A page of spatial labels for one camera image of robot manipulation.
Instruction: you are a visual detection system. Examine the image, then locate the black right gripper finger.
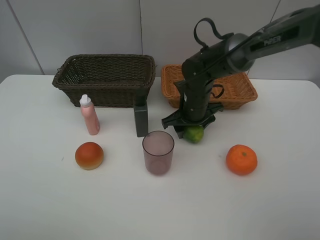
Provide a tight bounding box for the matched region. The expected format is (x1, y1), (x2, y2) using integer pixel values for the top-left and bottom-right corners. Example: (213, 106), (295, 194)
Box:
(174, 126), (185, 139)

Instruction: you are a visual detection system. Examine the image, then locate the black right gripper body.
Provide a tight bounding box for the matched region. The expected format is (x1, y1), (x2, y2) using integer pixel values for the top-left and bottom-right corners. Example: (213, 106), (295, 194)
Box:
(161, 77), (224, 129)

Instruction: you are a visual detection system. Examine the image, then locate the green lime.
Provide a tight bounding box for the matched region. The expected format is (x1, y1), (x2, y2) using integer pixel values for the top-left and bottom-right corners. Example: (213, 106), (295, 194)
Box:
(183, 125), (204, 144)

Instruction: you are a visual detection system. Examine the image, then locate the dark brown wicker basket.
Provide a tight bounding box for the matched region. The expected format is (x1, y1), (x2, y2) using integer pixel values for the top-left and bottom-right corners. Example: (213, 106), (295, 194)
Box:
(52, 54), (156, 108)

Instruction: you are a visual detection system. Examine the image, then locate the orange wicker basket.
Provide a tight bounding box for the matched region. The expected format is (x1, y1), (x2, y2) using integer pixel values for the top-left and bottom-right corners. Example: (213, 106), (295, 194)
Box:
(161, 64), (258, 110)

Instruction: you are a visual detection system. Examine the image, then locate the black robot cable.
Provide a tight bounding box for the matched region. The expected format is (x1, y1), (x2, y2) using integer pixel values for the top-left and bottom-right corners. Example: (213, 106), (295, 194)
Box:
(193, 17), (235, 50)

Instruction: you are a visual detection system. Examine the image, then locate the dark grey rectangular bottle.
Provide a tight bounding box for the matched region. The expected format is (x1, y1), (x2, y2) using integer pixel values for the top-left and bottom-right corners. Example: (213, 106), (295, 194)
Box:
(133, 93), (149, 138)

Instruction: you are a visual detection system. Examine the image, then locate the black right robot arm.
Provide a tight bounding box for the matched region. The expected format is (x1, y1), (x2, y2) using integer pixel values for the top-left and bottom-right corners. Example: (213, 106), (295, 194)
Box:
(161, 5), (320, 139)

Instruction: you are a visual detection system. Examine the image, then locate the translucent purple plastic cup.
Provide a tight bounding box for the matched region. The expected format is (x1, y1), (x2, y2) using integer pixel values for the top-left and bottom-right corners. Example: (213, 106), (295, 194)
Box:
(142, 130), (175, 176)

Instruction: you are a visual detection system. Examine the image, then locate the pink bottle white cap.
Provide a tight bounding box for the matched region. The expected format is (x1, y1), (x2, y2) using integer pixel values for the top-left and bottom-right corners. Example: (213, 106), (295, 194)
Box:
(79, 94), (100, 136)

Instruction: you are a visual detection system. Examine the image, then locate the red orange round bun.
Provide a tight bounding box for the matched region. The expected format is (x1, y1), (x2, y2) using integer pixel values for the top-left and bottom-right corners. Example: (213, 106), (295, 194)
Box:
(75, 142), (104, 170)

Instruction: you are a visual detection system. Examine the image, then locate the orange tangerine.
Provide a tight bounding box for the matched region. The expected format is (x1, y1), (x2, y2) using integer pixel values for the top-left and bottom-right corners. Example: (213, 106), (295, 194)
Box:
(225, 144), (258, 176)

